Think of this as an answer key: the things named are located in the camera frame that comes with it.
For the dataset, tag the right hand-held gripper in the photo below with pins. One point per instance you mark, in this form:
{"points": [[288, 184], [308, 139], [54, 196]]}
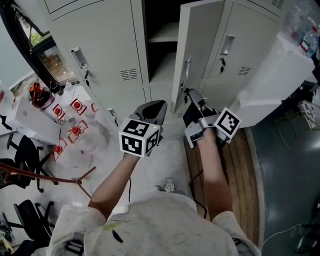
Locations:
{"points": [[226, 122]]}

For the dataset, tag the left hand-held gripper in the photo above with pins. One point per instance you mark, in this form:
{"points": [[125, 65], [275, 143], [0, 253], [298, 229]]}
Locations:
{"points": [[137, 137]]}

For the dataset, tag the grey metal locker cabinet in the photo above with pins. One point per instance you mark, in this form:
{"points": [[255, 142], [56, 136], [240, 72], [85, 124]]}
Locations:
{"points": [[105, 37]]}

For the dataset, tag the person's right forearm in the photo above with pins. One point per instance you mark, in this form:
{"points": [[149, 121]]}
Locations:
{"points": [[215, 175]]}

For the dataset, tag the person's left forearm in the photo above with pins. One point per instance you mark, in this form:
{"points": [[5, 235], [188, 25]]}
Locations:
{"points": [[112, 185]]}

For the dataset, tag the clear water jug red cap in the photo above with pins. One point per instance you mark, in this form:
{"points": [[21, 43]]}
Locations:
{"points": [[58, 112], [93, 108], [72, 160], [77, 107], [85, 140]]}

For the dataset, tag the person's left white shoe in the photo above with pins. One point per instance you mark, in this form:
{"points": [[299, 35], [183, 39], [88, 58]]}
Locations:
{"points": [[156, 188]]}

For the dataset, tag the person's white shoe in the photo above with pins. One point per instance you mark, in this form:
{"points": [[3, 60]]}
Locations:
{"points": [[170, 185], [156, 188]]}

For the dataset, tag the person's right white shoe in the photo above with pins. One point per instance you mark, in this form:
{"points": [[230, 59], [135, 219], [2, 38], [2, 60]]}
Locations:
{"points": [[170, 185]]}

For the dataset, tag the red-brown tripod stand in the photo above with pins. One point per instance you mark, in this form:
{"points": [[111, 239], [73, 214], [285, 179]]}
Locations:
{"points": [[78, 182]]}

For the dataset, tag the white appliance box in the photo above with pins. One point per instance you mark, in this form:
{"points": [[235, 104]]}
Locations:
{"points": [[270, 82]]}

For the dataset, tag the person's speckled white t-shirt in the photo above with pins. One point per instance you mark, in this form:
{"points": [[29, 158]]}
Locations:
{"points": [[160, 225]]}

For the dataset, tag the orange and black helmet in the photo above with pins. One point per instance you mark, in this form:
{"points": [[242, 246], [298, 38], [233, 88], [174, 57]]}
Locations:
{"points": [[40, 96]]}

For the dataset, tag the white water dispenser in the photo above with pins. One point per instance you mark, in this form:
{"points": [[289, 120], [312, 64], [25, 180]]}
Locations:
{"points": [[32, 120]]}

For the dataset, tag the black office chair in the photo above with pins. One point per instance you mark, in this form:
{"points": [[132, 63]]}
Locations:
{"points": [[25, 150], [32, 220]]}

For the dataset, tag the patterned white cushion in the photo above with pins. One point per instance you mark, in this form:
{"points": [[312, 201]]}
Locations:
{"points": [[306, 111]]}

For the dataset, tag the clear plastic bottle red label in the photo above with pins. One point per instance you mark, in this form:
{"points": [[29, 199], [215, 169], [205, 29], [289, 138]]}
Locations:
{"points": [[310, 42]]}

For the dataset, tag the large water jug red label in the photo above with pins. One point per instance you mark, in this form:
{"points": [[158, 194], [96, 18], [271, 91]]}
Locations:
{"points": [[5, 100]]}

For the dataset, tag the black window frame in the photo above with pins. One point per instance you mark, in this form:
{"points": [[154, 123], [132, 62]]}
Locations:
{"points": [[32, 57]]}

